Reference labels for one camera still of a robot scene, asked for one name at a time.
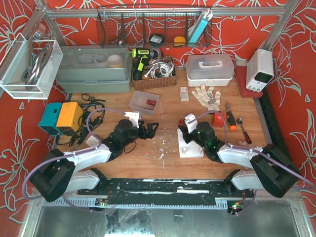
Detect grey storage box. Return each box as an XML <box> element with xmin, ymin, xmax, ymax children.
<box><xmin>56</xmin><ymin>45</ymin><xmax>132</xmax><ymax>93</ymax></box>

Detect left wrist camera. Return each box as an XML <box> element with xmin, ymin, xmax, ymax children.
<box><xmin>124</xmin><ymin>111</ymin><xmax>142</xmax><ymax>128</ymax></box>

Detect black mounting rail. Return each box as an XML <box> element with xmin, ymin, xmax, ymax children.
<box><xmin>78</xmin><ymin>178</ymin><xmax>254</xmax><ymax>206</ymax></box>

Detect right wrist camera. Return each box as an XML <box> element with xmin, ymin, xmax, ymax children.
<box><xmin>184</xmin><ymin>114</ymin><xmax>198</xmax><ymax>134</ymax></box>

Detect yellow box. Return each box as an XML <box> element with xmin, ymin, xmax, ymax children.
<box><xmin>56</xmin><ymin>102</ymin><xmax>83</xmax><ymax>136</ymax></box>

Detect red mat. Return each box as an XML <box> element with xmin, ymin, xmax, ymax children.
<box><xmin>235</xmin><ymin>66</ymin><xmax>263</xmax><ymax>98</ymax></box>

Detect white plastic toolbox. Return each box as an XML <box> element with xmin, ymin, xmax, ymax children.
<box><xmin>186</xmin><ymin>54</ymin><xmax>235</xmax><ymax>87</ymax></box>

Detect small clear parts case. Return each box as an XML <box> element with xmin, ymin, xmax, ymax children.
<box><xmin>179</xmin><ymin>86</ymin><xmax>189</xmax><ymax>102</ymax></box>

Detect wicker basket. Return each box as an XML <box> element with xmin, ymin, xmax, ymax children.
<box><xmin>132</xmin><ymin>69</ymin><xmax>177</xmax><ymax>91</ymax></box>

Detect white power adapter cube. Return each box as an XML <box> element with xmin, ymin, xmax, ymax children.
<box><xmin>85</xmin><ymin>135</ymin><xmax>101</xmax><ymax>147</ymax></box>

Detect orange black screwdriver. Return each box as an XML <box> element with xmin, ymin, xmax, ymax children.
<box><xmin>225</xmin><ymin>102</ymin><xmax>237</xmax><ymax>131</ymax></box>

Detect white power supply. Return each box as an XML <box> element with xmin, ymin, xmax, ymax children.
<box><xmin>245</xmin><ymin>49</ymin><xmax>274</xmax><ymax>93</ymax></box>

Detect yellow tape measure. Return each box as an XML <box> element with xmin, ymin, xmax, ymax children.
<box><xmin>174</xmin><ymin>36</ymin><xmax>186</xmax><ymax>47</ymax></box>

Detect clear acrylic box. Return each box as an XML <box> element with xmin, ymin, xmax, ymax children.
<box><xmin>0</xmin><ymin>34</ymin><xmax>63</xmax><ymax>100</ymax></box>

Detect translucent spring bin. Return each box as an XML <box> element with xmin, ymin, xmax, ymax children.
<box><xmin>129</xmin><ymin>91</ymin><xmax>159</xmax><ymax>116</ymax></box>

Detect metal T bracket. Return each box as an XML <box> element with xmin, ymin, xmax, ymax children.
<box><xmin>207</xmin><ymin>93</ymin><xmax>216</xmax><ymax>105</ymax></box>

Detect teal box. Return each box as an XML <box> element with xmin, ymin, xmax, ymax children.
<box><xmin>38</xmin><ymin>102</ymin><xmax>63</xmax><ymax>135</ymax></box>

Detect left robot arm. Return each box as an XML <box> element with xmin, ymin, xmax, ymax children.
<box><xmin>29</xmin><ymin>119</ymin><xmax>159</xmax><ymax>202</ymax></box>

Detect black wire shelf basket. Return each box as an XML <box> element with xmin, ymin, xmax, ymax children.
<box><xmin>96</xmin><ymin>3</ymin><xmax>212</xmax><ymax>47</ymax></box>

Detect white peg base plate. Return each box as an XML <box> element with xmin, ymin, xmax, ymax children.
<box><xmin>177</xmin><ymin>128</ymin><xmax>204</xmax><ymax>158</ymax></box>

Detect black cable bundle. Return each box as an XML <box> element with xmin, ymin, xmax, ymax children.
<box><xmin>55</xmin><ymin>93</ymin><xmax>106</xmax><ymax>149</ymax></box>

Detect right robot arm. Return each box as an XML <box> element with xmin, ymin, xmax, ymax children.
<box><xmin>178</xmin><ymin>121</ymin><xmax>300</xmax><ymax>198</ymax></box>

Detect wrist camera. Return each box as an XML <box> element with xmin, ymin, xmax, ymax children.
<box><xmin>184</xmin><ymin>114</ymin><xmax>198</xmax><ymax>134</ymax></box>
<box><xmin>124</xmin><ymin>111</ymin><xmax>142</xmax><ymax>128</ymax></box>

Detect red square block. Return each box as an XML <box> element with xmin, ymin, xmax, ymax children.
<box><xmin>211</xmin><ymin>112</ymin><xmax>226</xmax><ymax>128</ymax></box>

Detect white work glove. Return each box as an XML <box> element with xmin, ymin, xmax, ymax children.
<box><xmin>192</xmin><ymin>84</ymin><xmax>221</xmax><ymax>111</ymax></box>

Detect green cordless drill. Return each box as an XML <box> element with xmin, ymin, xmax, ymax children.
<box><xmin>132</xmin><ymin>48</ymin><xmax>158</xmax><ymax>80</ymax></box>

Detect red handled ratchet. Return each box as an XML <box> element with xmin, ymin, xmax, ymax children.
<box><xmin>237</xmin><ymin>117</ymin><xmax>252</xmax><ymax>144</ymax></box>

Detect blue white book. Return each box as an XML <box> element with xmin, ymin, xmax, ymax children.
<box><xmin>188</xmin><ymin>8</ymin><xmax>213</xmax><ymax>46</ymax></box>

